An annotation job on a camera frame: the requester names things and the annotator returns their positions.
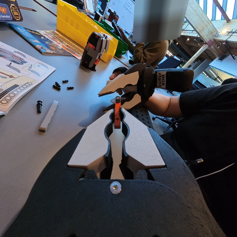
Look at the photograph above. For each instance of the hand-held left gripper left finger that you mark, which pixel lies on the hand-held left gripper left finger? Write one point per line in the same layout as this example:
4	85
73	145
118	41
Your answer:
88	148

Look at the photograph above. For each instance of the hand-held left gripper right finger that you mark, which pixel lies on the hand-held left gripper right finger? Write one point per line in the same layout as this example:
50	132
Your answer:
142	148

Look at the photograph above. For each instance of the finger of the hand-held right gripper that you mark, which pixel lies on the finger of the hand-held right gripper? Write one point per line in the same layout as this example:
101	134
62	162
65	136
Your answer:
131	101
122	81

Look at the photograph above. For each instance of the grey toy axle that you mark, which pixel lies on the grey toy axle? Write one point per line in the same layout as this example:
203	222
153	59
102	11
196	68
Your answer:
118	99

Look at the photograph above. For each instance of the orange toothed toy beam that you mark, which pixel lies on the orange toothed toy beam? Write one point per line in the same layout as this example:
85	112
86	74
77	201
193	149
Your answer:
117	116

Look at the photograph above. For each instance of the light grey toy beam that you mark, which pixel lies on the light grey toy beam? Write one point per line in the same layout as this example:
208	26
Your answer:
48	116

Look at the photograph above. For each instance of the long black connector pin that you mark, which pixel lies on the long black connector pin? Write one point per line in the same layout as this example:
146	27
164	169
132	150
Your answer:
39	107

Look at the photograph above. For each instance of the person's right forearm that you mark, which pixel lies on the person's right forearm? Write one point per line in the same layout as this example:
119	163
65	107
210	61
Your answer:
163	104

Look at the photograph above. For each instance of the person's right hand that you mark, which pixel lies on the person's right hand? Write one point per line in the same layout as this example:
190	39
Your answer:
114	76

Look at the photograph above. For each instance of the green plastic bin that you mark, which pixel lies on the green plastic bin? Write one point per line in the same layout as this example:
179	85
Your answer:
118	42

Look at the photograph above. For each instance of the grey black toy robot model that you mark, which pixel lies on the grey black toy robot model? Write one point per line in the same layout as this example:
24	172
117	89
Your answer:
92	51

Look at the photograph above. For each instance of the orange sticker sheet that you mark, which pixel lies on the orange sticker sheet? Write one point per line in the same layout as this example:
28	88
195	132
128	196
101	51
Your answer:
64	46

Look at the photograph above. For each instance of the whiteboard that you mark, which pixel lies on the whiteboard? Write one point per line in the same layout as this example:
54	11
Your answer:
125	13

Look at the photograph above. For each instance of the yellow plastic bin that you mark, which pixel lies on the yellow plastic bin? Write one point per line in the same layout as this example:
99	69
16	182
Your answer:
77	26

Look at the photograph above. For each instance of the blue booklet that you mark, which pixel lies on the blue booklet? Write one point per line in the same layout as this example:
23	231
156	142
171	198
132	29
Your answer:
31	38

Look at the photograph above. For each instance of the open instruction booklet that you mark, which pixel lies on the open instruction booklet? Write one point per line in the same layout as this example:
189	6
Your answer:
16	74

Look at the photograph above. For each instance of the blue toy kit box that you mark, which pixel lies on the blue toy kit box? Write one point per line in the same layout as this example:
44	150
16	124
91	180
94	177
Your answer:
9	10

